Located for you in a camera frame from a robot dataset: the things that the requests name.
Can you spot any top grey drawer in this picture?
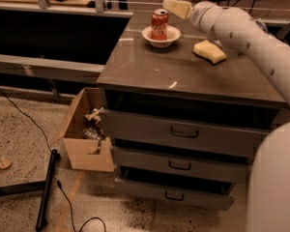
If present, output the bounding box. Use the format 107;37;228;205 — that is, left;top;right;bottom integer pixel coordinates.
101;109;269;159

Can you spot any grey drawer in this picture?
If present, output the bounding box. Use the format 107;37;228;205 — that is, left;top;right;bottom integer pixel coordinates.
113;146;247;184
101;109;269;159
115;179;235;211

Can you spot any small wooden floor stand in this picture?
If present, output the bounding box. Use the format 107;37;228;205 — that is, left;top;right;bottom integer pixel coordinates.
0;153;12;170

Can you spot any cardboard box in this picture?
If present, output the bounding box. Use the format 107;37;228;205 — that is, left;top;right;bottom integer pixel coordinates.
52;88;114;172

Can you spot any yellow sponge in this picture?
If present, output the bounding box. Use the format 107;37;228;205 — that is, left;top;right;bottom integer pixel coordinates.
193;40;227;65

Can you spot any black floor cable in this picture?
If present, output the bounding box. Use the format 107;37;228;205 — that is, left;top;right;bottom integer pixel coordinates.
0;84;107;232

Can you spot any blue chip bag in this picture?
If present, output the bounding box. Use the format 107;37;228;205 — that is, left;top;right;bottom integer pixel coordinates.
254;18;269;33

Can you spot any red coke can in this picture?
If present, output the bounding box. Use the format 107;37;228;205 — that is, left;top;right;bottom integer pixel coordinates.
151;9;168;41

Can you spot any bottom grey drawer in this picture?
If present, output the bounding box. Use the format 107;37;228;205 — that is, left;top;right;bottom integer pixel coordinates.
115;179;235;211

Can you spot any grey drawer cabinet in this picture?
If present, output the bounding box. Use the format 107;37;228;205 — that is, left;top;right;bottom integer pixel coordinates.
96;11;288;212

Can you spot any middle grey drawer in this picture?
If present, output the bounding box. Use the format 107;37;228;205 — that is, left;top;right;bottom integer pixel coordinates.
113;146;247;184

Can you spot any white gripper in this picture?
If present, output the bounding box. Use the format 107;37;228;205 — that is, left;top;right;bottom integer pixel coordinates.
162;0;222;33

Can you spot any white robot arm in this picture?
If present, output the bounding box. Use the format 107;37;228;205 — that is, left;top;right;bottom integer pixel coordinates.
162;0;290;232

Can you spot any white paper bowl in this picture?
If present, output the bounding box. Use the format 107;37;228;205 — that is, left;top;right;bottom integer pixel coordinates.
142;25;181;48

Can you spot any trash in cardboard box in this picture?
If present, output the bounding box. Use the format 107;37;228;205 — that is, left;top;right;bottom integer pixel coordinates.
82;108;104;140

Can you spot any black stand leg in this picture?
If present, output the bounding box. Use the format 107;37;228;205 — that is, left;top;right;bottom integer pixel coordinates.
0;149;61;232

